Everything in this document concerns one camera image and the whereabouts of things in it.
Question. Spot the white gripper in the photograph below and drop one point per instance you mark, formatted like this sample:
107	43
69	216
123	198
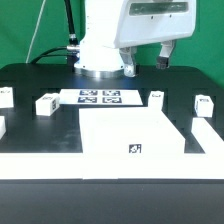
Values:
150	21

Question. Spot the white square table top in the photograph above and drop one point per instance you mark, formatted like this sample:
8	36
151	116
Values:
129	131

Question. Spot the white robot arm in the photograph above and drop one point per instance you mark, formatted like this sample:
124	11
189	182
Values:
114	29

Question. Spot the white base tag plate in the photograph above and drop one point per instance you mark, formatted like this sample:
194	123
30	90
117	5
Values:
100	97

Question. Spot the white U-shaped obstacle fence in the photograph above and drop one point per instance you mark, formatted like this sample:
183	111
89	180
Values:
164	164

